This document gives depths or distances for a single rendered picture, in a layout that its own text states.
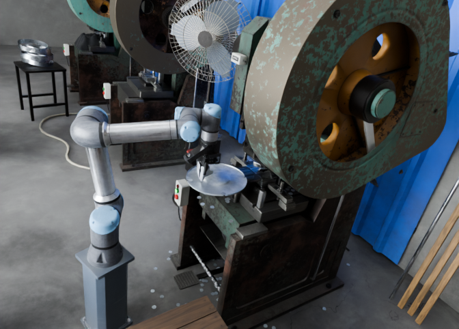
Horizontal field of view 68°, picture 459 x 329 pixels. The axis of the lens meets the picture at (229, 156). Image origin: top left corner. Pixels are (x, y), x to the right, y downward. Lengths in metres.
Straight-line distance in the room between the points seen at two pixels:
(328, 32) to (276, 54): 0.15
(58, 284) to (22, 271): 0.24
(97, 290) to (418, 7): 1.64
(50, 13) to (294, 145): 7.09
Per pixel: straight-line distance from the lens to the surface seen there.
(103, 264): 1.63
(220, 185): 1.58
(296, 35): 1.02
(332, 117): 1.30
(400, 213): 2.67
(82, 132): 1.35
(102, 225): 1.51
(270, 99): 1.03
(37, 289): 2.24
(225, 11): 2.22
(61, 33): 7.95
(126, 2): 2.61
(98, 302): 1.77
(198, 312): 1.61
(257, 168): 1.79
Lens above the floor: 1.61
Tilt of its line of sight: 26 degrees down
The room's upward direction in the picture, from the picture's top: 9 degrees clockwise
